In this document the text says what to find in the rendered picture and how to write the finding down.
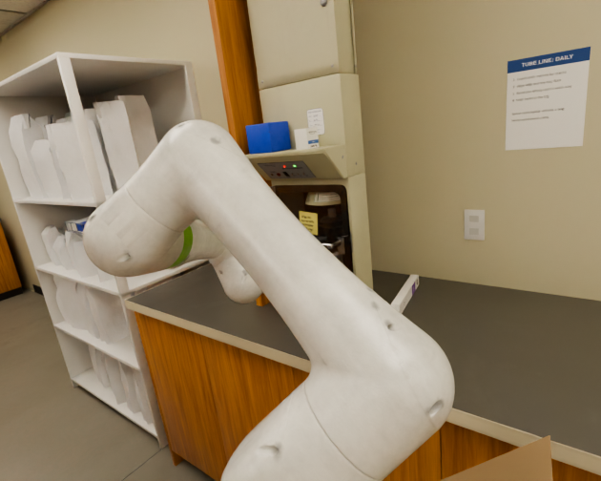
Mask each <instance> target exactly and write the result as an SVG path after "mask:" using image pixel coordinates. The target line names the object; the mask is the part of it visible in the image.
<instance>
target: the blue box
mask: <svg viewBox="0 0 601 481"><path fill-rule="evenodd" d="M245 128H246V134H247V140H248V147H249V153H250V154H263V153H273V152H278V151H284V150H289V149H291V143H290V135H289V127H288V121H279V122H268V123H261V124H255V125H248V126H245Z"/></svg>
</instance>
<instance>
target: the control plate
mask: <svg viewBox="0 0 601 481"><path fill-rule="evenodd" d="M257 165H258V166H259V167H260V168H261V169H262V170H263V171H264V172H265V173H266V174H267V175H268V176H269V177H270V178H315V175H314V174H313V173H312V172H311V170H310V169H309V168H308V167H307V165H306V164H305V163H304V162H303V161H286V162H270V163H257ZM283 165H284V166H286V167H285V168H284V167H283ZM293 165H296V166H297V167H294V166H293ZM283 172H286V173H287V174H288V175H289V176H290V177H287V176H286V175H285V174H284V173H283ZM303 172H304V173H305V174H303ZM277 173H279V174H280V177H279V176H278V175H277ZM291 173H294V175H292V174H291ZM297 173H300V174H299V175H298V174H297ZM271 174H273V176H272V175H271Z"/></svg>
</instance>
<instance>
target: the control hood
mask: <svg viewBox="0 0 601 481"><path fill-rule="evenodd" d="M246 157H247V158H248V159H249V161H250V162H251V163H252V165H253V167H254V168H255V169H256V170H257V171H258V172H259V173H260V174H261V175H262V176H263V177H264V178H265V179H266V180H293V179H337V178H347V165H346V153H345V145H344V144H343V145H332V146H321V147H318V148H313V149H305V150H297V149H289V150H284V151H278V152H273V153H263V154H249V155H246ZM286 161H303V162H304V163H305V164H306V165H307V167H308V168H309V169H310V170H311V172H312V173H313V174H314V175H315V178H270V177H269V176H268V175H267V174H266V173H265V172H264V171H263V170H262V169H261V168H260V167H259V166H258V165H257V163H270V162H286Z"/></svg>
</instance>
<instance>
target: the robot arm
mask: <svg viewBox="0 0 601 481"><path fill-rule="evenodd" d="M325 240H327V237H314V236H313V235H312V234H311V233H310V232H309V231H308V230H307V229H306V227H305V226H304V225H303V224H302V223H301V222H300V221H299V220H298V219H297V218H296V217H295V216H294V215H293V214H292V212H291V211H290V210H289V209H288V208H287V207H286V206H285V205H284V204H283V202H282V201H281V200H280V199H279V198H278V197H277V195H276V194H275V193H274V192H273V191H272V189H271V188H270V187H269V186H268V185H267V183H266V182H265V181H264V180H263V178H262V177H261V176H260V175H259V173H258V172H257V171H256V169H255V168H254V167H253V165H252V163H251V162H250V161H249V159H248V158H247V157H246V155H245V154H244V153H243V152H242V151H241V149H240V148H239V146H238V145H237V143H236V142H235V140H234V139H233V138H232V136H231V135H230V134H229V133H228V132H227V131H226V130H224V129H223V128H222V127H220V126H218V125H217V124H215V123H213V122H210V121H205V120H189V121H185V122H182V123H180V124H178V125H176V126H175V127H174V128H172V129H171V130H170V131H169V132H168V133H167V134H166V135H165V136H164V138H162V139H161V141H160V142H159V143H158V145H157V146H156V147H155V149H154V150H153V152H152V153H151V154H150V155H149V157H148V158H147V159H146V160H145V162H144V163H143V164H142V165H141V166H140V167H139V169H138V170H137V171H136V172H135V173H134V174H133V176H132V177H131V178H130V179H129V180H128V181H127V182H126V183H125V184H124V185H123V186H122V187H121V188H120V189H118V190H117V191H116V192H115V193H114V194H113V195H112V196H111V197H109V198H108V199H107V200H106V201H105V202H104V203H102V204H101V205H100V206H99V207H98V208H97V209H96V210H95V211H94V212H93V213H92V214H91V215H90V216H89V218H88V220H87V222H86V224H85V227H84V230H83V245H84V249H85V251H86V254H87V256H88V257H89V259H90V260H91V262H92V263H93V264H94V265H95V266H96V267H98V268H99V269H100V270H102V271H104V272H106V273H108V274H110V275H114V276H117V277H134V276H139V275H145V274H149V273H154V272H157V271H161V270H165V269H168V268H170V269H175V268H178V267H180V266H181V265H183V264H185V263H187V262H190V261H196V260H209V261H210V263H211V264H212V265H213V267H214V268H215V270H216V272H217V275H218V278H219V280H220V282H221V284H222V287H223V289H224V292H225V293H226V295H227V296H228V297H229V298H230V299H231V300H232V301H234V302H236V303H251V302H253V301H254V300H256V299H257V298H258V297H259V296H260V295H261V294H262V293H264V295H265V296H266V297H267V299H268V300H269V301H270V303H271V304H272V305H273V306H274V307H275V308H276V310H277V311H278V313H279V314H280V316H281V317H282V319H283V320H284V321H285V323H286V324H287V326H288V327H289V329H290V330H291V331H292V333H293V334H294V336H295V337H296V339H297V340H298V342H299V343H300V345H301V347H302V348H303V350H304V351H305V353H306V354H307V356H308V357H309V359H310V362H311V371H310V374H309V376H308V377H307V378H306V380H305V381H303V382H302V383H301V384H300V385H299V386H298V387H297V388H296V389H295V390H293V391H292V392H291V393H290V394H289V395H288V396H287V397H286V398H285V399H284V400H283V401H282V402H281V403H280V404H279V405H278V406H277V407H276V408H274V409H273V410H272V411H271V412H270V413H269V414H268V415H267V416H266V417H265V418H264V419H263V420H262V421H261V422H260V423H258V424H257V425H256V426H255V427H254V428H253V429H252V430H251V431H250V432H249V433H248V434H247V435H246V437H245V438H244V439H243V440H242V442H241V443H240V444H239V445H238V447H237V449H236V450H235V452H234V453H233V455H232V456H231V458H230V460H229V462H228V463H227V465H226V467H225V469H224V471H223V474H222V476H221V480H220V481H383V480H384V479H385V478H386V477H387V475H388V474H390V473H391V472H393V471H394V470H395V469H396V468H397V467H398V466H400V465H401V464H402V462H403V461H404V460H405V459H406V458H408V457H409V456H410V455H411V454H412V453H413V452H414V451H415V450H417V449H418V448H419V447H420V446H421V445H422V444H423V443H424V442H425V441H427V440H428V439H429V438H430V437H431V436H432V435H433V434H434V433H435V432H437V431H438V430H439V429H440V428H441V427H442V425H443V424H444V423H445V421H446V419H447V417H448V415H449V413H450V412H451V409H452V406H453V401H454V394H455V384H454V376H453V372H452V368H451V365H450V363H449V360H448V358H447V357H446V355H445V353H444V352H443V350H442V349H441V348H440V346H439V345H438V344H437V343H436V342H435V341H434V340H433V339H432V338H431V337H430V336H429V335H427V334H426V333H425V332H424V331H422V330H421V329H420V328H419V327H418V326H416V325H415V324H414V323H412V322H411V321H410V320H409V319H408V318H406V317H405V316H404V315H403V314H401V313H400V312H399V311H398V310H396V309H395V308H394V307H393V306H392V305H390V304H389V303H388V302H386V301H385V300H384V299H383V298H382V297H380V296H379V295H378V294H377V293H376V292H375V291H373V290H372V289H371V288H369V287H368V286H367V285H366V284H365V283H364V282H362V281H361V280H360V279H359V278H358V277H357V276H356V275H354V274H353V273H352V272H351V271H350V270H349V269H348V268H347V267H346V266H345V265H343V264H342V263H341V262H340V261H339V260H338V259H337V258H336V257H335V256H334V255H333V254H332V253H331V252H330V251H329V250H327V249H326V248H325V247H324V246H323V245H322V244H321V242H322V241H325ZM172 267H173V268H172ZM170 269H169V270H170Z"/></svg>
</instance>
